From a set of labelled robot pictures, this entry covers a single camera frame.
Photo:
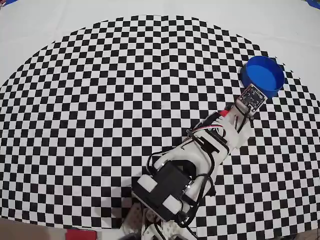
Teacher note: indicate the black white checkerboard mat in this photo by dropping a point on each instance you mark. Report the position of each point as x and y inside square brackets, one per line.
[75, 100]

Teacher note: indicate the red flat object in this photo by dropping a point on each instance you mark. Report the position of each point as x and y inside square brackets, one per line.
[81, 235]

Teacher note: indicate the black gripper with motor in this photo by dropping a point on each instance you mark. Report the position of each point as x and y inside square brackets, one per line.
[239, 134]

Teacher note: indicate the blue round box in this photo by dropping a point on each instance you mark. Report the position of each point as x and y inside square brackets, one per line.
[265, 72]

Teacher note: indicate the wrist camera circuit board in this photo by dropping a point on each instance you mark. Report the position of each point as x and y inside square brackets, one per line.
[251, 97]

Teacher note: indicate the white and red camera mount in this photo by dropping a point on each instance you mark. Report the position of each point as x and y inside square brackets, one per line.
[237, 135]

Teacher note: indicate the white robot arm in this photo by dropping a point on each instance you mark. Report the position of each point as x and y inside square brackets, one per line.
[190, 155]

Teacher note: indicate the blue tape piece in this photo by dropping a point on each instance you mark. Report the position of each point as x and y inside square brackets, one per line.
[10, 2]
[315, 3]

